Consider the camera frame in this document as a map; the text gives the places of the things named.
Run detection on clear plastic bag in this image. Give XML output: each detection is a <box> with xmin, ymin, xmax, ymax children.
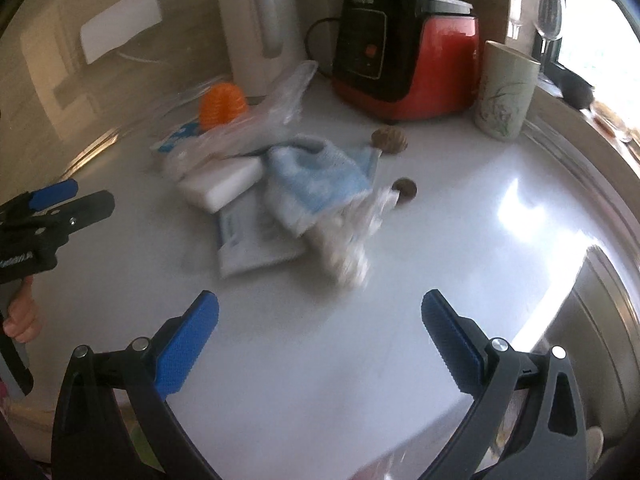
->
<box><xmin>150</xmin><ymin>60</ymin><xmax>318</xmax><ymax>166</ymax></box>

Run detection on steel sink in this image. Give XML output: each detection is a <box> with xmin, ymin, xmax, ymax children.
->
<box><xmin>545</xmin><ymin>245</ymin><xmax>640</xmax><ymax>461</ymax></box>

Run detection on white electric kettle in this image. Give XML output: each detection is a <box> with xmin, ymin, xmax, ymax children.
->
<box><xmin>216</xmin><ymin>0</ymin><xmax>308</xmax><ymax>97</ymax></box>

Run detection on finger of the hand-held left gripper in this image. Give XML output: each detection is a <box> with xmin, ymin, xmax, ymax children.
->
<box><xmin>30</xmin><ymin>190</ymin><xmax>116</xmax><ymax>235</ymax></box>
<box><xmin>0</xmin><ymin>178</ymin><xmax>80</xmax><ymax>222</ymax></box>

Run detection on person's left hand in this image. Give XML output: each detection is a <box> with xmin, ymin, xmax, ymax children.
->
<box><xmin>2</xmin><ymin>282</ymin><xmax>41</xmax><ymax>343</ymax></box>

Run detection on orange spiky ball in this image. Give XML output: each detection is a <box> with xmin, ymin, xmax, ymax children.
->
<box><xmin>199</xmin><ymin>82</ymin><xmax>247</xmax><ymax>128</ymax></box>

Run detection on crumpled white tissue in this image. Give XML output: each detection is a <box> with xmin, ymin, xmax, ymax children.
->
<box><xmin>307</xmin><ymin>187</ymin><xmax>398</xmax><ymax>288</ymax></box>

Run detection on white sponge block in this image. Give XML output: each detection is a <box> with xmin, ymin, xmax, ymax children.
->
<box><xmin>177</xmin><ymin>157</ymin><xmax>266</xmax><ymax>211</ymax></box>

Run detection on white wall socket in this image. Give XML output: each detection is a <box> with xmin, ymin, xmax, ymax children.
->
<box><xmin>80</xmin><ymin>0</ymin><xmax>163</xmax><ymax>65</ymax></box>

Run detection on clear wine glass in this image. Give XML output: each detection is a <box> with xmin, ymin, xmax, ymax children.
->
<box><xmin>505</xmin><ymin>5</ymin><xmax>524</xmax><ymax>41</ymax></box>
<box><xmin>534</xmin><ymin>0</ymin><xmax>566</xmax><ymax>83</ymax></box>

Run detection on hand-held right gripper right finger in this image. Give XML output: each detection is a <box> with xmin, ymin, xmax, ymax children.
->
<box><xmin>421</xmin><ymin>289</ymin><xmax>588</xmax><ymax>480</ymax></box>

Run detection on red black blender base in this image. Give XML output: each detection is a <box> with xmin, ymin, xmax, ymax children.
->
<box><xmin>332</xmin><ymin>0</ymin><xmax>481</xmax><ymax>123</ymax></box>

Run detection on dark round object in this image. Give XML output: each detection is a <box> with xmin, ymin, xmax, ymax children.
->
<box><xmin>557</xmin><ymin>67</ymin><xmax>596</xmax><ymax>111</ymax></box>

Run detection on black power cable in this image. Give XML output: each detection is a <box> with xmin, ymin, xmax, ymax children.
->
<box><xmin>305</xmin><ymin>16</ymin><xmax>343</xmax><ymax>81</ymax></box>

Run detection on floral ceramic cup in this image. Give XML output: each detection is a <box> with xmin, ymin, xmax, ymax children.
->
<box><xmin>474</xmin><ymin>40</ymin><xmax>542</xmax><ymax>141</ymax></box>

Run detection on white printed packet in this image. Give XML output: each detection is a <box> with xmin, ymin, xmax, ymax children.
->
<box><xmin>215</xmin><ymin>195</ymin><xmax>308</xmax><ymax>278</ymax></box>

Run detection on blue white flat packet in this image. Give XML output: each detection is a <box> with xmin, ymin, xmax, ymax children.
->
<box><xmin>150</xmin><ymin>122</ymin><xmax>206</xmax><ymax>156</ymax></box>

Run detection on light blue cloth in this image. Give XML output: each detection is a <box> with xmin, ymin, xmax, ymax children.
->
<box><xmin>262</xmin><ymin>135</ymin><xmax>381</xmax><ymax>233</ymax></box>

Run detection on brown walnut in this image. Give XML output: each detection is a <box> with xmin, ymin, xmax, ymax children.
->
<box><xmin>391</xmin><ymin>178</ymin><xmax>417</xmax><ymax>206</ymax></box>
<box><xmin>371</xmin><ymin>127</ymin><xmax>409</xmax><ymax>154</ymax></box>

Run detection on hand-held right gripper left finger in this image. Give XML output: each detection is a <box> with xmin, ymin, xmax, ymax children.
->
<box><xmin>51</xmin><ymin>290</ymin><xmax>221</xmax><ymax>480</ymax></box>

